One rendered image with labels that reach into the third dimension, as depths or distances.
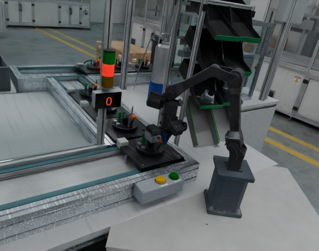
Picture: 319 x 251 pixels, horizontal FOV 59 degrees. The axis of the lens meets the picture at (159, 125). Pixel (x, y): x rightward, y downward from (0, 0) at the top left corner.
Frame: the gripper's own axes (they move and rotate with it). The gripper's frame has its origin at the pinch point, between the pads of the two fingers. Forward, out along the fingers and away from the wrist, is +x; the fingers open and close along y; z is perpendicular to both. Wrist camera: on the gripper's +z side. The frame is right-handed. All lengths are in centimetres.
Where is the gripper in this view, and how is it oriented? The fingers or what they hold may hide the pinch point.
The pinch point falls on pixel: (165, 137)
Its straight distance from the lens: 123.5
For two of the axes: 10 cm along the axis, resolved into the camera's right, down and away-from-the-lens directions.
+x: -1.4, 8.9, 4.3
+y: 8.2, -1.4, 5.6
